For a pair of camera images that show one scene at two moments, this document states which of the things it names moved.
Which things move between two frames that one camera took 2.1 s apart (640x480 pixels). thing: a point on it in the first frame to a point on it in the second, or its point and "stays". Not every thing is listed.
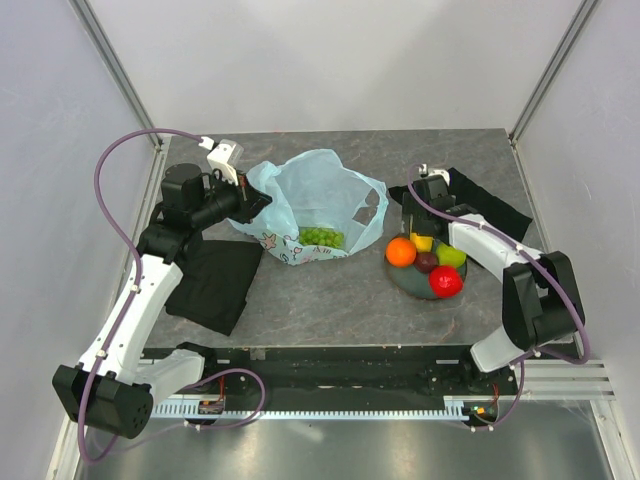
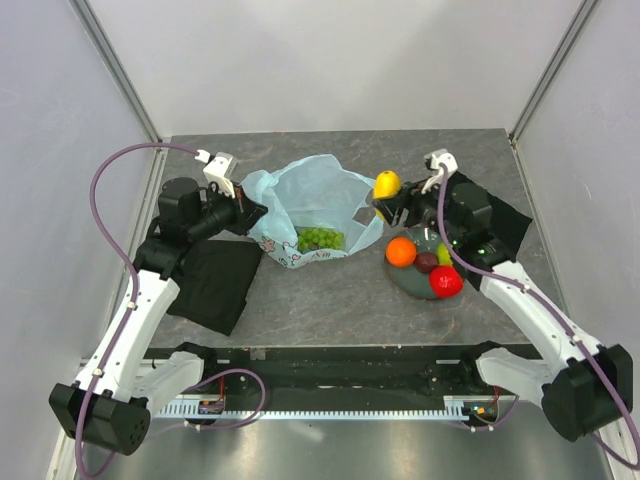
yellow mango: (422, 243) to (386, 183)
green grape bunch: (313, 236) stays
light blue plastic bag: (319, 208) stays
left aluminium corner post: (125, 83) stays
